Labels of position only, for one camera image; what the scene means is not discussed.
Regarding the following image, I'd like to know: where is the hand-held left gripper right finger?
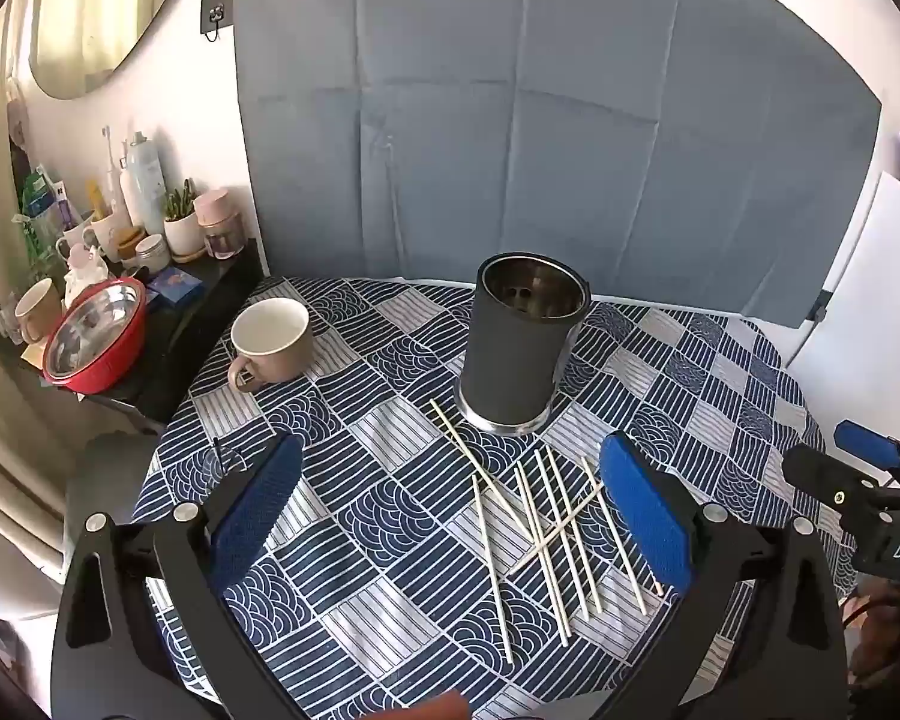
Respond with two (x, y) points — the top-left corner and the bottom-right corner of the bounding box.
(598, 431), (848, 720)

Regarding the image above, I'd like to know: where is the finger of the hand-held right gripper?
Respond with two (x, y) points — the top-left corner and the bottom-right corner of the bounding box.
(834, 420), (900, 477)
(782, 444), (882, 518)

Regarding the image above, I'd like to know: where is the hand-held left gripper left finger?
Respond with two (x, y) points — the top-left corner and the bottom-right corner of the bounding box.
(51, 433), (316, 720)

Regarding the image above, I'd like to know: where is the pile of pale chopsticks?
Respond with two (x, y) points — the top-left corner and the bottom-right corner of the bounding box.
(429, 399), (665, 665)

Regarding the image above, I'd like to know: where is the dark grey utensil holder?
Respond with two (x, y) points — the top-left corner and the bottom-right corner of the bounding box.
(456, 253), (593, 436)

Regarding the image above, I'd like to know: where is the person's right hand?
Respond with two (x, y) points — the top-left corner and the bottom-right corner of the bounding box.
(851, 581), (900, 691)

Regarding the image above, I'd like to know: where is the beige ceramic mug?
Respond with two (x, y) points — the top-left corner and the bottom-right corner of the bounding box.
(227, 297), (314, 393)

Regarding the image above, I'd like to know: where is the black side table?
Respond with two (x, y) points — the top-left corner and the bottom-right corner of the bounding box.
(0, 238), (265, 436)

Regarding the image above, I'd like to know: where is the white board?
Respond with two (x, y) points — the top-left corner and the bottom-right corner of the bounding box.
(784, 171), (900, 372)

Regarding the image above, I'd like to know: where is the red and steel bowl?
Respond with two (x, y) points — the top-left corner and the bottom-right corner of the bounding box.
(43, 276), (149, 395)

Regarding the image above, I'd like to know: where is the small blue box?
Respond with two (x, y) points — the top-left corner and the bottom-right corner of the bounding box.
(148, 270), (203, 307)

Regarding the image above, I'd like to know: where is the white lidded jar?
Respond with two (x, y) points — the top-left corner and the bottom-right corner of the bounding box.
(133, 234), (172, 275)

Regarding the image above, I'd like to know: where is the succulent in white pot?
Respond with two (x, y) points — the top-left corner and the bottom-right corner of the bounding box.
(161, 178), (202, 260)

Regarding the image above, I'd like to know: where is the white figurine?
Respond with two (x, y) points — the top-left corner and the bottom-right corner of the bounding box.
(64, 244), (110, 308)

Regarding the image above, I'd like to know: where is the small beige mug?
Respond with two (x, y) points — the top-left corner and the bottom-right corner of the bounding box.
(13, 277), (62, 344)

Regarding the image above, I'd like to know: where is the white cup with toiletries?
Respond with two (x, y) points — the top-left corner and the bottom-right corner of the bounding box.
(82, 210), (125, 263)

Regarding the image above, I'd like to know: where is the white spray bottle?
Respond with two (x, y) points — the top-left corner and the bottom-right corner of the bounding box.
(120, 131), (167, 237)

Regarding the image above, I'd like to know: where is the green packet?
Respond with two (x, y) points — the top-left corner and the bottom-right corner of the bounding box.
(21, 169), (57, 222)

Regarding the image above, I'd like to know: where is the grey-blue backdrop cloth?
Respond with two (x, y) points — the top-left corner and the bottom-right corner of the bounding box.
(232, 0), (882, 329)

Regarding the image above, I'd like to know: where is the black wall hook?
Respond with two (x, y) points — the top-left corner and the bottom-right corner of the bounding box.
(201, 0), (235, 42)

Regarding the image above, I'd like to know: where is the oval wall mirror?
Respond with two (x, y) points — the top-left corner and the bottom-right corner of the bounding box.
(30, 0), (200, 100)

